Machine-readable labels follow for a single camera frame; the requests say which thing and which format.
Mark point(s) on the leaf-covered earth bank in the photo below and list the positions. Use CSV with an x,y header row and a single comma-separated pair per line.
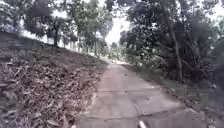
x,y
43,83

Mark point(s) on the leaf-strewn grass verge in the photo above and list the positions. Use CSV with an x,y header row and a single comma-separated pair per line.
x,y
190,93

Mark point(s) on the robot's own part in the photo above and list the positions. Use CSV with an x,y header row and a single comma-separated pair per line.
x,y
141,124

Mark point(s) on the grey concrete slab path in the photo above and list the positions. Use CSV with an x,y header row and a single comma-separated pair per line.
x,y
123,96

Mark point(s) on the wood of trees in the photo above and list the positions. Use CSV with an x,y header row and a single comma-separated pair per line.
x,y
173,36

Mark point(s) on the row of trees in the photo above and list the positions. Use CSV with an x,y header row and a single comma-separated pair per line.
x,y
60,23

